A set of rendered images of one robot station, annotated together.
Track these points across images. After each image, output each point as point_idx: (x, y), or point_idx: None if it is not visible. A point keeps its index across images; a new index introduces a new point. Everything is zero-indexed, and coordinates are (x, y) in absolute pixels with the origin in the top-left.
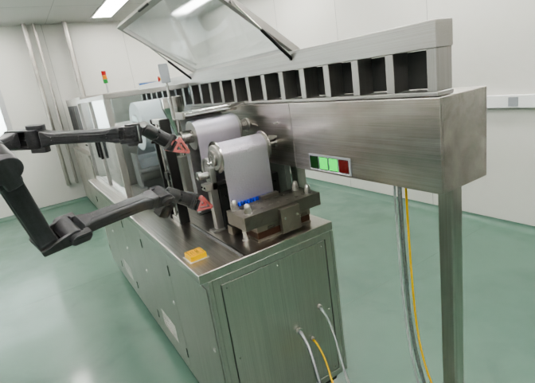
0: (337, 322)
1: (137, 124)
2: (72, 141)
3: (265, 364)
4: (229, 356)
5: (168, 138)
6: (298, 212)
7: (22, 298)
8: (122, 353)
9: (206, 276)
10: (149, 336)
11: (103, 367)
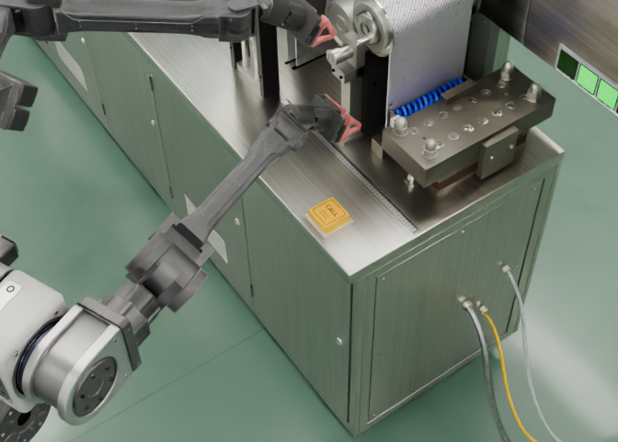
0: (523, 281)
1: (254, 6)
2: (123, 29)
3: (408, 352)
4: (365, 355)
5: (303, 19)
6: (514, 142)
7: None
8: (98, 247)
9: (360, 273)
10: (140, 213)
11: (71, 273)
